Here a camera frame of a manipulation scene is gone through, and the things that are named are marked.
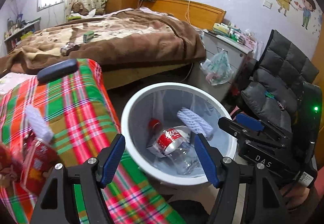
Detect clear plastic bottle red label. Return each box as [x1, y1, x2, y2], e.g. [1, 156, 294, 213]
[150, 124, 200, 175]

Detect red bottle cap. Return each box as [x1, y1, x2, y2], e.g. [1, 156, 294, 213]
[148, 118, 163, 134]

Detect large white foam net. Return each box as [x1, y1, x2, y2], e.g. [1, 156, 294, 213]
[176, 107, 214, 138]

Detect small white foam net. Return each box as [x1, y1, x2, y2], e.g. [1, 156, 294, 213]
[25, 105, 54, 143]

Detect patterned paper cup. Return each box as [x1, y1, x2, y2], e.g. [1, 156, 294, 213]
[0, 143, 22, 188]

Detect white round trash bin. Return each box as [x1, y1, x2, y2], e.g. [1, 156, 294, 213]
[121, 83, 237, 186]

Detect right hand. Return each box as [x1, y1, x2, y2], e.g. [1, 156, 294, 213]
[280, 184, 310, 210]

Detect grey cushioned chair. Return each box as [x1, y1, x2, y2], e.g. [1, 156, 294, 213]
[241, 30, 319, 131]

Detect plaid tablecloth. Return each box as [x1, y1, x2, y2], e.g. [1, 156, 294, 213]
[1, 59, 183, 223]

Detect hanging plastic bag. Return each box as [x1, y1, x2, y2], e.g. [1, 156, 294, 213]
[200, 49, 233, 86]

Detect grey bedside cabinet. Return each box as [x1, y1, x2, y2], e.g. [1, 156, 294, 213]
[188, 30, 254, 102]

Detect items on cabinet top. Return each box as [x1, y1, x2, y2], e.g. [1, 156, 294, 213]
[212, 23, 256, 50]

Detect dark blue glasses case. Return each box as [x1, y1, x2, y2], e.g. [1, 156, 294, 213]
[37, 59, 79, 84]

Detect wooden headboard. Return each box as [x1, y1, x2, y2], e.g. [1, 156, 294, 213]
[142, 0, 226, 30]

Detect brown fleece blanket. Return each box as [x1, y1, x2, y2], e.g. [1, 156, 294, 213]
[1, 7, 206, 76]

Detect green box on bed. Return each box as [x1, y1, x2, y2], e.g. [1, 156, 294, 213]
[83, 31, 94, 43]

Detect teddy bear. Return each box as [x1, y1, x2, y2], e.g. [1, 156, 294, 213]
[71, 1, 89, 16]

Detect cluttered side shelf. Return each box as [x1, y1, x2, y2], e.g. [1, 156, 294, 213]
[4, 14, 41, 53]

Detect cartoon couple wall sticker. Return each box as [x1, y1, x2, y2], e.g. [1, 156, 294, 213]
[276, 0, 316, 30]

